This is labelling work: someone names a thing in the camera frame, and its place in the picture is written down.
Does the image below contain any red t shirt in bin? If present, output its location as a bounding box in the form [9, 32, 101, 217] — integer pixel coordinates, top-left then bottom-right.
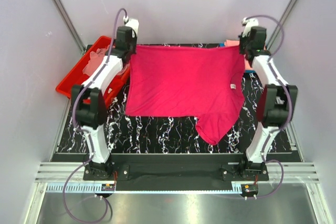
[103, 67, 130, 105]

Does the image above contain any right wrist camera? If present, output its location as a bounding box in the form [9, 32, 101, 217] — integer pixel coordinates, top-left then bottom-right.
[241, 17, 259, 37]

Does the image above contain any white slotted cable duct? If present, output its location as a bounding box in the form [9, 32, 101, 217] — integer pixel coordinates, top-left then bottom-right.
[46, 182, 242, 195]

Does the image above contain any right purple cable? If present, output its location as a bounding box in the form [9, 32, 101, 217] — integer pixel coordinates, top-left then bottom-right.
[244, 15, 294, 200]

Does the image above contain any dusty pink t shirt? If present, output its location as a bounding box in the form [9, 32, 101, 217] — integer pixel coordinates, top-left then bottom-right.
[82, 46, 109, 77]

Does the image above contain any folded salmon t shirt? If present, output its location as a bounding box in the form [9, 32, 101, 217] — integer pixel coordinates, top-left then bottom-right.
[224, 40, 269, 75]

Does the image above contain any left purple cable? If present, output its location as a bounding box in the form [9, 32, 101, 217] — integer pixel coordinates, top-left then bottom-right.
[62, 8, 129, 223]

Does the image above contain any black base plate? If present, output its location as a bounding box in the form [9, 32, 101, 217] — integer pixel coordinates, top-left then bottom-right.
[51, 152, 302, 192]

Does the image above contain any red plastic bin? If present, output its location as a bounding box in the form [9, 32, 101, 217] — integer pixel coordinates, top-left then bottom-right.
[56, 36, 130, 108]

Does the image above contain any black marble table mat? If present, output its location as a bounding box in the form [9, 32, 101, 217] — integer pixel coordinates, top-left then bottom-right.
[54, 42, 293, 154]

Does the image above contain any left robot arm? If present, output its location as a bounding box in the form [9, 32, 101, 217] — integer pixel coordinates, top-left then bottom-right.
[71, 25, 137, 180]

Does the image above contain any purple cable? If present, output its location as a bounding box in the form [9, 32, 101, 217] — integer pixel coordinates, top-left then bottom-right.
[244, 15, 294, 200]
[62, 8, 129, 223]

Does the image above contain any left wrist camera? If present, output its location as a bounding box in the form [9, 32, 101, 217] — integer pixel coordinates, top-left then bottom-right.
[123, 16, 139, 38]

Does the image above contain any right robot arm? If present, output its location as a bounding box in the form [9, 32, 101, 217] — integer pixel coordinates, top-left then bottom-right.
[237, 25, 298, 180]

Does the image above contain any right aluminium frame post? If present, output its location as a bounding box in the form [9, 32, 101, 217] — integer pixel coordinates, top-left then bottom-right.
[266, 0, 299, 50]

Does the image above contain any aluminium rail profile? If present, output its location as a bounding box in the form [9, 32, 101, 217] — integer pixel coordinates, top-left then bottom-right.
[35, 163, 89, 182]

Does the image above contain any left aluminium frame post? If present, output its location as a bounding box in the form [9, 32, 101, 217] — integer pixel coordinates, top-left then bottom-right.
[52, 0, 86, 53]

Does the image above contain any aluminium frame post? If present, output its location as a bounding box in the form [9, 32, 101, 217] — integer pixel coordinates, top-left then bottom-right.
[52, 0, 86, 53]
[266, 0, 299, 50]

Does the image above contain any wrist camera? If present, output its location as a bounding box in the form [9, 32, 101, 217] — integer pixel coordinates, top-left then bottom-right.
[123, 16, 139, 38]
[241, 17, 259, 37]

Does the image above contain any magenta t shirt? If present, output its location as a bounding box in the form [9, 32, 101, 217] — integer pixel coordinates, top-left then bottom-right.
[125, 45, 245, 145]

